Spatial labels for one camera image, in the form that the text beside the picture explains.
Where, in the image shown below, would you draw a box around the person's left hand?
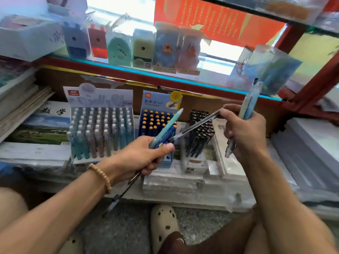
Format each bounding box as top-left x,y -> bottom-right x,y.
105,135 -> 175,185

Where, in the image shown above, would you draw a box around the person's right hand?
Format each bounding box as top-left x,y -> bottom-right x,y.
219,104 -> 268,163

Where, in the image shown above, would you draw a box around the light blue pen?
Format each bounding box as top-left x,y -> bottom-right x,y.
149,108 -> 184,149

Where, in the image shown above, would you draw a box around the pale blue pen pair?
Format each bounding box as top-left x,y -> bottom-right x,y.
225,78 -> 263,159

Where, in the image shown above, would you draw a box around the clear slim pen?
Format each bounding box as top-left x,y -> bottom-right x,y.
169,107 -> 224,142

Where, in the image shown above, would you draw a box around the black and blue pen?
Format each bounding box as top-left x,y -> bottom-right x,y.
103,126 -> 176,218

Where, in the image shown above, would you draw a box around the person's left forearm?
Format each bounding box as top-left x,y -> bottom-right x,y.
0,159 -> 117,254

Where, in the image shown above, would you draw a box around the person's right forearm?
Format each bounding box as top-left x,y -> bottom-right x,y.
240,151 -> 338,254

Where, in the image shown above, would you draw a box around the rows of orange-capped blue pens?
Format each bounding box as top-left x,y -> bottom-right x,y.
140,109 -> 177,137

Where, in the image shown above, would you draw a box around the bunch of black pens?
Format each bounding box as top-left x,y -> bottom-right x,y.
185,108 -> 215,158

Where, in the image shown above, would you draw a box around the wrapped white paper stack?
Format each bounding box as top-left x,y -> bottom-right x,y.
142,118 -> 298,212

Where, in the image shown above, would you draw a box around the blue pen display box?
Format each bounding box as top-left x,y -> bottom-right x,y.
138,90 -> 183,168

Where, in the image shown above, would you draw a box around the clear plastic packet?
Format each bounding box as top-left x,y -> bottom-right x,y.
230,44 -> 303,96

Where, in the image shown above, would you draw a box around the rows of pastel pens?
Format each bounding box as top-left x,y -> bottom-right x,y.
66,107 -> 135,160

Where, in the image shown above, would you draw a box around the pink boxed pencil sharpener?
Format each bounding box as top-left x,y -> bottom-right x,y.
177,26 -> 205,76

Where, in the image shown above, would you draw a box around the cream clog shoe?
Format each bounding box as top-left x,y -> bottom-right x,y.
58,231 -> 85,254
150,205 -> 186,254

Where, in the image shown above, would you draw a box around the glass shelf with red edge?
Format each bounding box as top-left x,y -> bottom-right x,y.
36,53 -> 283,103

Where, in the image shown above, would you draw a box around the pastel pen display box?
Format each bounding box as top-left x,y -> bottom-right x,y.
63,83 -> 136,167

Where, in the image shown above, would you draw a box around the grey wrapped paper stack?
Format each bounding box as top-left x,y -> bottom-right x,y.
270,117 -> 339,209

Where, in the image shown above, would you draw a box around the blue boxed pencil sharpener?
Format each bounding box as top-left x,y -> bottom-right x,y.
153,22 -> 181,74

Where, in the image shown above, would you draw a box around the red banner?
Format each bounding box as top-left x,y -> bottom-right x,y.
154,0 -> 287,48

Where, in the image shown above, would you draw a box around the cream pencil sharpener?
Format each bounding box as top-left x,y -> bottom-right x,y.
132,28 -> 155,70

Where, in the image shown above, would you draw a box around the person's right leg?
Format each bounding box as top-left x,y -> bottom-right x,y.
158,206 -> 268,254

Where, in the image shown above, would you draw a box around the person's leg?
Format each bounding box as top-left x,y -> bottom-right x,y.
158,206 -> 268,254
0,187 -> 29,231

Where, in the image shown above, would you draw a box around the green pencil sharpener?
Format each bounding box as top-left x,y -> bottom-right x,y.
106,32 -> 133,67

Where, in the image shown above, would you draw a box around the landscape cover book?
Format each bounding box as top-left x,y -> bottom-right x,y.
7,100 -> 71,146

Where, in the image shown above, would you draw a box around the red pencil sharpener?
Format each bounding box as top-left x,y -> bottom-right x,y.
88,25 -> 109,60

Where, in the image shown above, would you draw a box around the stack of books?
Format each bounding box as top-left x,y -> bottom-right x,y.
0,57 -> 55,143

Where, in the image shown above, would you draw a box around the person's left leg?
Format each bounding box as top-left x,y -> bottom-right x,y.
0,187 -> 29,231

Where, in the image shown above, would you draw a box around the white cardboard box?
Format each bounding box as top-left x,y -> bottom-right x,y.
0,14 -> 66,63

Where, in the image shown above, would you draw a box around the wooden bead bracelet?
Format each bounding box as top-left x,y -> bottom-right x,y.
87,163 -> 112,194

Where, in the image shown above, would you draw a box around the red wooden shelf frame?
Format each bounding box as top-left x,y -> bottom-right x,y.
274,22 -> 339,122

